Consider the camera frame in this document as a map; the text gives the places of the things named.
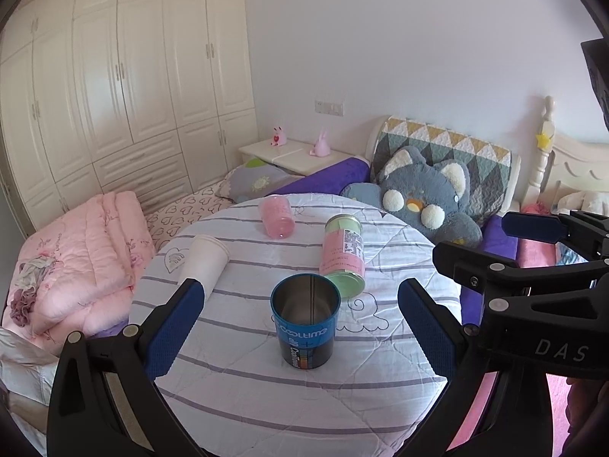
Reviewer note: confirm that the grey-blue cat plush toy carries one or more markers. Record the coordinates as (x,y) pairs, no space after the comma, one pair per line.
(428,200)

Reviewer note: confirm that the heart patterned bed sheet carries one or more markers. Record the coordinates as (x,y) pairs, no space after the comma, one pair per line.
(185,209)

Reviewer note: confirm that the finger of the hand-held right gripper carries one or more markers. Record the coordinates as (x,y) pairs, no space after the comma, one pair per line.
(533,227)
(464,262)

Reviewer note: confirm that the pink rabbit figure red heart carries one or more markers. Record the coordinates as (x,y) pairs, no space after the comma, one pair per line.
(278,136)

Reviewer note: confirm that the blue metal tin cup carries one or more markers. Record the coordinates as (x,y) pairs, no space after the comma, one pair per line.
(304,323)

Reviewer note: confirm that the cream wardrobe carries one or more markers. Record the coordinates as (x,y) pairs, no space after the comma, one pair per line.
(119,85)

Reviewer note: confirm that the plain pink rabbit figure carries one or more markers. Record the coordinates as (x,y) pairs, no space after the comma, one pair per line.
(321,146)

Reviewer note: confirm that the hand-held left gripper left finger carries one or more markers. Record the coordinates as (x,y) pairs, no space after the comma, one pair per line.
(175,331)

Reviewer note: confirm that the folded pink quilt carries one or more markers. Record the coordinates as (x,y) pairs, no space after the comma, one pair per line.
(90,266)

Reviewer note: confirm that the dark panel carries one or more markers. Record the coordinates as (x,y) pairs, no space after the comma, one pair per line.
(597,85)

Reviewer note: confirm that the grey pillow with green patches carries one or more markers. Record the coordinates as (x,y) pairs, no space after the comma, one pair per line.
(252,182)

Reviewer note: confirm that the yellow star decoration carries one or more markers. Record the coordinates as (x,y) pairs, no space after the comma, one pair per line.
(542,140)

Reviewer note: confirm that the triangle patterned quilt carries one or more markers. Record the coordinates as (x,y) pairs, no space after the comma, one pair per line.
(480,157)

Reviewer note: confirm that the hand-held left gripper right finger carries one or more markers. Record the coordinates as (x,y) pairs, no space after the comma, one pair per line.
(428,333)

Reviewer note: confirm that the white nightstand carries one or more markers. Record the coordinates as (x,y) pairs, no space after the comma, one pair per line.
(290,157)

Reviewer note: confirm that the crumpled grey purple cloth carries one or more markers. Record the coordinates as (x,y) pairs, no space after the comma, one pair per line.
(31,285)

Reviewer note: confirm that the white wooden bed headboard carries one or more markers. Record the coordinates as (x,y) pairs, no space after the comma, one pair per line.
(571,162)

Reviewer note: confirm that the white crumpled cloth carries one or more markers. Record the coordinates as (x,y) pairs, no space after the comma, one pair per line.
(578,201)

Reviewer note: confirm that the white paper cup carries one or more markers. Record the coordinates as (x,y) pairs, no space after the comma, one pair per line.
(204,262)

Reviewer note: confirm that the green and pink can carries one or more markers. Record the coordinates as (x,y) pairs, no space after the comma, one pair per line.
(343,257)

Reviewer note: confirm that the pink plastic cup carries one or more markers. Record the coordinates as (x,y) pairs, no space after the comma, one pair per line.
(277,216)

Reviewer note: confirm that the pink cloth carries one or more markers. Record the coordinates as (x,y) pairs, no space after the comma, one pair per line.
(535,243)

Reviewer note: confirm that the white wall socket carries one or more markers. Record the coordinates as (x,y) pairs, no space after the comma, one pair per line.
(329,106)

